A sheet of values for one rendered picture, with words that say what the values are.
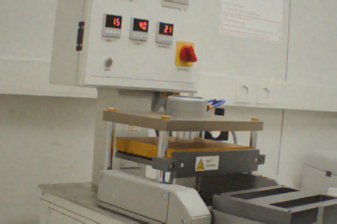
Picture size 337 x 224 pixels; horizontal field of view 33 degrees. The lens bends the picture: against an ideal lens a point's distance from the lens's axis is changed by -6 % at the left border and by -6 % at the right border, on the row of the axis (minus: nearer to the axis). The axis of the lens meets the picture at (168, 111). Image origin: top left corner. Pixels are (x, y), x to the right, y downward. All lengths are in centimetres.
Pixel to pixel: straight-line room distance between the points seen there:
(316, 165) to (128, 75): 111
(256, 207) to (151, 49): 48
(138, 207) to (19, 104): 67
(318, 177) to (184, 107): 111
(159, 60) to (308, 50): 108
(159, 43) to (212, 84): 62
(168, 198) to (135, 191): 9
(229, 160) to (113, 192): 23
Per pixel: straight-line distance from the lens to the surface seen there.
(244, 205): 94
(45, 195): 127
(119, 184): 106
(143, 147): 110
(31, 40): 160
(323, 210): 88
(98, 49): 117
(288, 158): 223
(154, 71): 127
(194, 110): 113
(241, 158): 114
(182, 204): 95
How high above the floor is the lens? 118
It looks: 3 degrees down
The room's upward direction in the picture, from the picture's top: 5 degrees clockwise
